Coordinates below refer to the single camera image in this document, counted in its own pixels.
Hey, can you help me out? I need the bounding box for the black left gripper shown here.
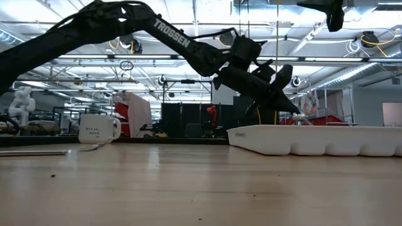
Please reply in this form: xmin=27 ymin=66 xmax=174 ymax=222
xmin=212 ymin=60 xmax=301 ymax=116

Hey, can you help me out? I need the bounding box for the black partition cabinet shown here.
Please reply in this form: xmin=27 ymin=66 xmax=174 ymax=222
xmin=232 ymin=95 xmax=278 ymax=126

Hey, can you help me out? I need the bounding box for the white building column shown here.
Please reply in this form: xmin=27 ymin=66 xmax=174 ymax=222
xmin=212 ymin=82 xmax=237 ymax=106

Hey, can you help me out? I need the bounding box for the white cutlery organizer tray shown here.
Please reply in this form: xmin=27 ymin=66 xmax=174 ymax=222
xmin=225 ymin=124 xmax=402 ymax=157

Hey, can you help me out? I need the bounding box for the white tilted panel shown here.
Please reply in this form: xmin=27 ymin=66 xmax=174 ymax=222
xmin=112 ymin=91 xmax=154 ymax=138

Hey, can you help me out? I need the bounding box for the long light strip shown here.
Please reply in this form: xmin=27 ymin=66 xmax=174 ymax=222
xmin=53 ymin=53 xmax=402 ymax=63

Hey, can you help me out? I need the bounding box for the pink and white mug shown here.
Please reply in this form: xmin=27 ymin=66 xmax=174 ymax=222
xmin=77 ymin=113 xmax=122 ymax=145

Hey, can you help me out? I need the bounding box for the silver ventilation duct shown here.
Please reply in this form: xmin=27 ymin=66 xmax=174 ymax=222
xmin=309 ymin=61 xmax=402 ymax=92
xmin=0 ymin=28 xmax=48 ymax=54

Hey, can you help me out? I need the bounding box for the black hanging cable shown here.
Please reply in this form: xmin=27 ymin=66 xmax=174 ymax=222
xmin=246 ymin=0 xmax=251 ymax=37

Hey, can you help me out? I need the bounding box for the black rig frame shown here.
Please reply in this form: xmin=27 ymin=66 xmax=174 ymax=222
xmin=161 ymin=79 xmax=214 ymax=106

